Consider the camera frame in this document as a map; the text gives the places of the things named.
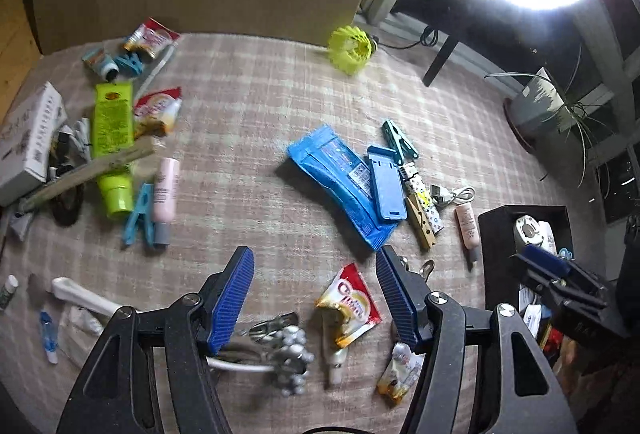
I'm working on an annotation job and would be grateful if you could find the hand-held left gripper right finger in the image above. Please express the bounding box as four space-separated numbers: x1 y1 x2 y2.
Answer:
375 246 581 434

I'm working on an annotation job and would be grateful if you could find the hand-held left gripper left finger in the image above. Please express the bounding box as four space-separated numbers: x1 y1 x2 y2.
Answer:
55 245 256 434

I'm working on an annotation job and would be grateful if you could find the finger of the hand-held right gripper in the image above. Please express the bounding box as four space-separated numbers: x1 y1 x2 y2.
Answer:
517 244 574 280
509 255 561 300

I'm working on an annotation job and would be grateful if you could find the red white sachet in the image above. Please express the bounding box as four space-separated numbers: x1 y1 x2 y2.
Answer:
131 86 184 136
314 263 384 349

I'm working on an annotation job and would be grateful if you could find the black box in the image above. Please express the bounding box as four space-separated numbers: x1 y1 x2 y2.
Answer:
477 204 576 345

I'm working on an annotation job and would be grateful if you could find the plaid cloth covered desktop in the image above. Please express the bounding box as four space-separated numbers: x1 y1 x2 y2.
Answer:
0 31 601 434

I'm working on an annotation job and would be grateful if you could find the white printed card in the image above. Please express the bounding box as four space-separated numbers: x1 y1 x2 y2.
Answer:
519 289 553 342

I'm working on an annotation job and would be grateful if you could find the white round device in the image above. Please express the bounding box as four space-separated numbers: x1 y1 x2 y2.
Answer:
515 214 544 248

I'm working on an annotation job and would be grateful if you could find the silver metal clip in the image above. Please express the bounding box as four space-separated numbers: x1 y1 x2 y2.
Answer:
247 311 302 346

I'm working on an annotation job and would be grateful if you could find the silver orange sachet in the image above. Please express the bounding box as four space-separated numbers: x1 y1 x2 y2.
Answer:
376 340 427 404

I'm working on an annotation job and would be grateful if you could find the small white tube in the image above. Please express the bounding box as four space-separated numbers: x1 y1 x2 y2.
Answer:
326 314 350 386

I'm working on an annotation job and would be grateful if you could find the wooden clothespin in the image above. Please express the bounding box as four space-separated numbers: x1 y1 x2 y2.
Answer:
406 191 439 251

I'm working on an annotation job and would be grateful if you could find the silver ball massage roller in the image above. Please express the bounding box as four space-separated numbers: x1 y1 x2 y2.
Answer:
205 325 317 397

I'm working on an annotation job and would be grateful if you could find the pink tube grey cap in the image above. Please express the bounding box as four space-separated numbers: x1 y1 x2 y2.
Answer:
152 157 182 248
455 204 483 266

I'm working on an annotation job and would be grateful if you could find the white patterned lighter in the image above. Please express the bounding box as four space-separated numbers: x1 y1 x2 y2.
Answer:
400 162 447 236

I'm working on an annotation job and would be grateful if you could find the blue phone stand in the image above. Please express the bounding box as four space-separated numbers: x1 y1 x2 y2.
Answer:
366 145 407 223

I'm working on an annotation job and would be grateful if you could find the blue clothespin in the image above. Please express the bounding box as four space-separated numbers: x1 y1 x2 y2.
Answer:
122 184 159 248
382 119 422 166
112 54 147 78

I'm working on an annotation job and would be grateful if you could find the green spider plant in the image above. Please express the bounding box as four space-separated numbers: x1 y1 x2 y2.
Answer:
484 41 628 190

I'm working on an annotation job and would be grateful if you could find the blue packet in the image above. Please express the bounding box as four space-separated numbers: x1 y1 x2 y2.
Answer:
287 124 402 251

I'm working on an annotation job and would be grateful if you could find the grey plant pot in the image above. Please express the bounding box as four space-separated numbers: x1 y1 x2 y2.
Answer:
502 68 575 152

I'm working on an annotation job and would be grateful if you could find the blue white vial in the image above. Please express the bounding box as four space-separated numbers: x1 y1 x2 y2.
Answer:
39 311 61 366

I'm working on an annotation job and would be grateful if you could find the long tan wooden stick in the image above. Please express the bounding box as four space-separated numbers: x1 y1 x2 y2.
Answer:
20 136 157 216

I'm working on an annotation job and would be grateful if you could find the lime green tube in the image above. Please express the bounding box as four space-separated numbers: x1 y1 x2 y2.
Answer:
92 81 137 218

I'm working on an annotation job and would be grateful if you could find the small grey bottle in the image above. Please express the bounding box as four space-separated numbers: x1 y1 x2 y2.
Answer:
0 275 21 313

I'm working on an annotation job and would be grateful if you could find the black stand leg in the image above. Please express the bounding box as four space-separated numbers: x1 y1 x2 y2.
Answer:
422 34 459 88

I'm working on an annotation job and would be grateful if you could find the white plastic stick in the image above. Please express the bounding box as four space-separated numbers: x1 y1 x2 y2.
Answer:
134 44 177 101

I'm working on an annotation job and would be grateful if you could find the white cardboard box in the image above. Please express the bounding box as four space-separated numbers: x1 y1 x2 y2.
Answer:
0 81 69 208

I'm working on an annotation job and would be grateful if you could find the yellow-green shuttlecock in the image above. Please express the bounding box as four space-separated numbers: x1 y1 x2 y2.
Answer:
327 26 374 76

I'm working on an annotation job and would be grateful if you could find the teal tube black cap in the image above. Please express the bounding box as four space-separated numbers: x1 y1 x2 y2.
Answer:
82 49 122 83

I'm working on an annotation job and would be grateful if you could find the red white foil tube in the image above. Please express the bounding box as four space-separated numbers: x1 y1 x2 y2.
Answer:
124 18 182 56

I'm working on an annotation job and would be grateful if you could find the white USB cable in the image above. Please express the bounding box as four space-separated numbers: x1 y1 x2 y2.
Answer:
430 184 477 208

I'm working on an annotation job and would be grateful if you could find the black cable bundle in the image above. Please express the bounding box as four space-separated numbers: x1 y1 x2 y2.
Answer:
47 124 94 227

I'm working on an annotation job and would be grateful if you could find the black power cable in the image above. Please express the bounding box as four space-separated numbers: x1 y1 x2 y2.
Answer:
370 26 442 53

